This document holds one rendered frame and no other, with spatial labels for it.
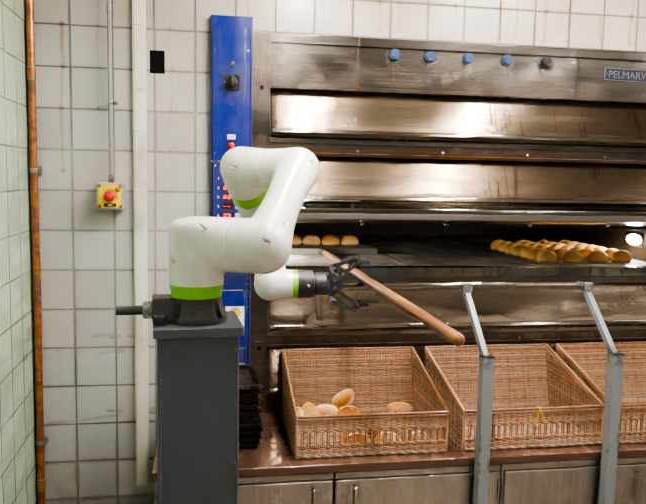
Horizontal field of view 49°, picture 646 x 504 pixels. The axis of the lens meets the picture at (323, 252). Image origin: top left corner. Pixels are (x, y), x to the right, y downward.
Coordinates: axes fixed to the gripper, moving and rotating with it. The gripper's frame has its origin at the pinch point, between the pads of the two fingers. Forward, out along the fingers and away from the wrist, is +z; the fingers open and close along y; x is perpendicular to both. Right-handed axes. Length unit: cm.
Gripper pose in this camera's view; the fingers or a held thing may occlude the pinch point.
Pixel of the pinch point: (374, 283)
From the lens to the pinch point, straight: 237.4
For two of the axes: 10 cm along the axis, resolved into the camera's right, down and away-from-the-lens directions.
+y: -0.2, 9.9, 1.1
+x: 1.6, 1.1, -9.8
